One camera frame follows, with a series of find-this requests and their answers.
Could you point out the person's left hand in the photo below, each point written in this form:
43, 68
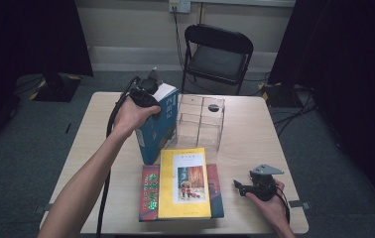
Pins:
131, 117

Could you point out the red and blue book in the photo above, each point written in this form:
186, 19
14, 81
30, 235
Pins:
149, 195

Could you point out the clear acrylic organizer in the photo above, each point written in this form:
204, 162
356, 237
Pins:
205, 132

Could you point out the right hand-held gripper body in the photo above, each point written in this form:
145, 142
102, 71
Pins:
265, 185

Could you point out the white wall socket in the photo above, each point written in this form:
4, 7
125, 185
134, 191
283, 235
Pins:
184, 6

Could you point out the yellow book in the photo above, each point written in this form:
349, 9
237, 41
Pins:
184, 181

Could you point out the black stand base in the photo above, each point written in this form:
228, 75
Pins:
281, 97
56, 89

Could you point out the black folding chair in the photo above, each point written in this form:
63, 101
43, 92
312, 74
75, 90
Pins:
217, 61

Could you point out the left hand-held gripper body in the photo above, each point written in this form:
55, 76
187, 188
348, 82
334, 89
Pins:
146, 91

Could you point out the person's right hand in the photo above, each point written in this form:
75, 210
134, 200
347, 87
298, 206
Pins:
274, 211

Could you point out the grey tape strip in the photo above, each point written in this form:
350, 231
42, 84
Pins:
299, 205
41, 209

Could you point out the dark curtain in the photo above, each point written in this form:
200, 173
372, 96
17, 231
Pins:
341, 49
26, 33

